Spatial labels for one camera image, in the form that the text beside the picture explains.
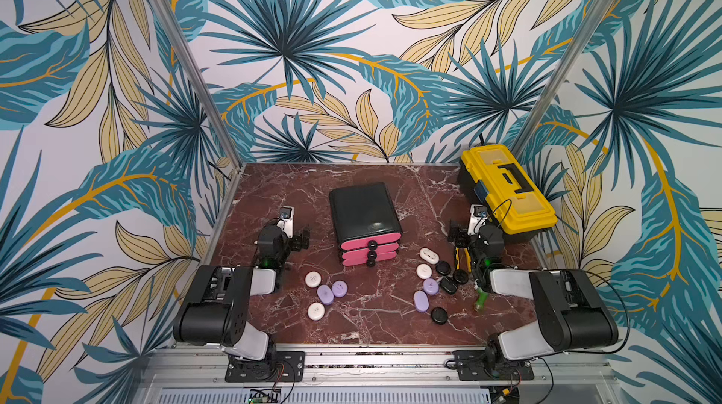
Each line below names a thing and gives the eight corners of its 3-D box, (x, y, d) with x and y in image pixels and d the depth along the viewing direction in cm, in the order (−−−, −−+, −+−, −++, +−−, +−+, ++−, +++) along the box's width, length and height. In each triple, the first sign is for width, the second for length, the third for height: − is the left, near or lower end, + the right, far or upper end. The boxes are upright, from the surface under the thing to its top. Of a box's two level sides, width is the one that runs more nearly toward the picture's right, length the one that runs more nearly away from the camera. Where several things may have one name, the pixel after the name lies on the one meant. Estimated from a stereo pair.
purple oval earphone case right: (415, 312, 85) (416, 310, 83) (413, 293, 88) (414, 290, 87) (428, 312, 85) (430, 310, 83) (426, 293, 88) (427, 290, 87)
